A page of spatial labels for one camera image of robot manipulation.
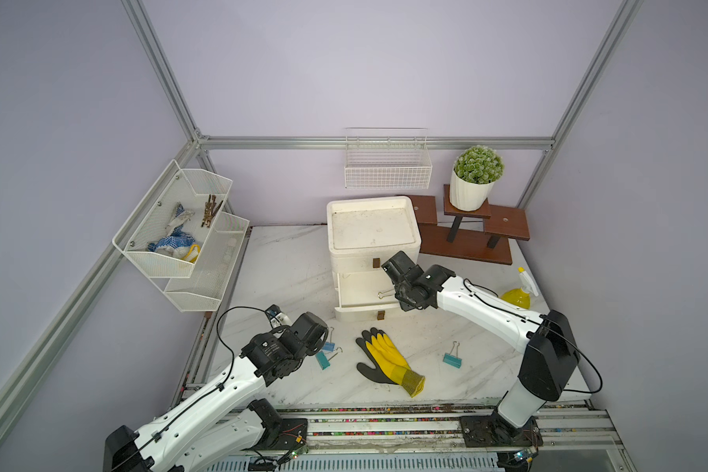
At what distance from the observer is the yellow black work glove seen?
82 cm

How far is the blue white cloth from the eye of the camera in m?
Result: 0.71

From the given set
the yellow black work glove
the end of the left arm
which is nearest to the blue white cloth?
the end of the left arm

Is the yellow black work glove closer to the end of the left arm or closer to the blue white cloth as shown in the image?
the end of the left arm

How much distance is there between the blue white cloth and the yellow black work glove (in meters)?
0.53
